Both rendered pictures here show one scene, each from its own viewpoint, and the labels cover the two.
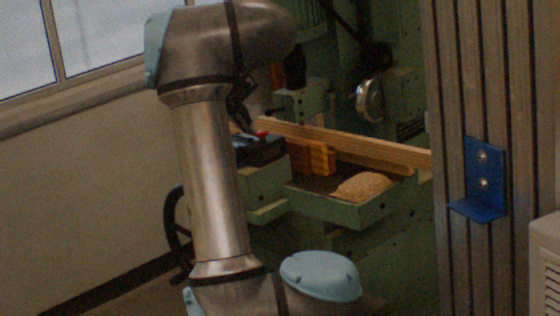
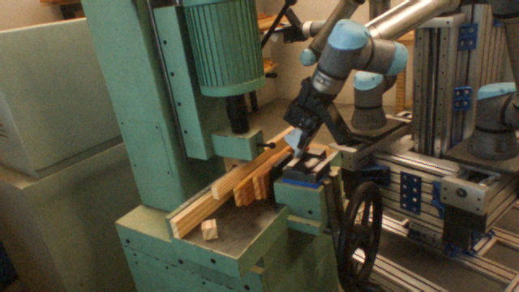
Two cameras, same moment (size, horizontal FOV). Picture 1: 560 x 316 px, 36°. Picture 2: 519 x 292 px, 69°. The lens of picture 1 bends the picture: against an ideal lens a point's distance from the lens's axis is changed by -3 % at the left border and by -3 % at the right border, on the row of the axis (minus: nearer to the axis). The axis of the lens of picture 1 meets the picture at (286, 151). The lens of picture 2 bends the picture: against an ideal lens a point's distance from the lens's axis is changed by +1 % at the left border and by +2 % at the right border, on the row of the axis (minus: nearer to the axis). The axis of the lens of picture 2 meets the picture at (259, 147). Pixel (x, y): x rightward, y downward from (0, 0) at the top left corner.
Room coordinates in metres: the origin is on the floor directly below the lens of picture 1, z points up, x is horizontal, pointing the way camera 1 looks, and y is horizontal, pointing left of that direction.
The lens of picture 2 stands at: (2.15, 0.94, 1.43)
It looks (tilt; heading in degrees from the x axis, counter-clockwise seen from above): 23 degrees down; 259
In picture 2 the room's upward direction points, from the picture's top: 8 degrees counter-clockwise
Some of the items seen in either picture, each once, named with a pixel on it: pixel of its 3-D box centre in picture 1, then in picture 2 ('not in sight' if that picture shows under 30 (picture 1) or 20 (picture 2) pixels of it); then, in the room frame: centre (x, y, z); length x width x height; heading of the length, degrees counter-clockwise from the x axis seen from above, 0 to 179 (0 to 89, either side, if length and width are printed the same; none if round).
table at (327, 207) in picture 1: (278, 182); (283, 197); (1.92, 0.03, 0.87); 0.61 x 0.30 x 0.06; 43
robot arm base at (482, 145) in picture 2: not in sight; (493, 137); (1.17, -0.03, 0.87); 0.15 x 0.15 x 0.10
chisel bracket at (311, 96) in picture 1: (305, 102); (238, 144); (2.01, -0.06, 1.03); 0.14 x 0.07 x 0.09; 133
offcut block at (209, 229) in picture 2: not in sight; (209, 229); (2.15, 0.16, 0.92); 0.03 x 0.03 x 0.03; 84
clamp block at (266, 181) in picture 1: (250, 177); (308, 189); (1.86, 0.09, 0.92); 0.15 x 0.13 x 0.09; 43
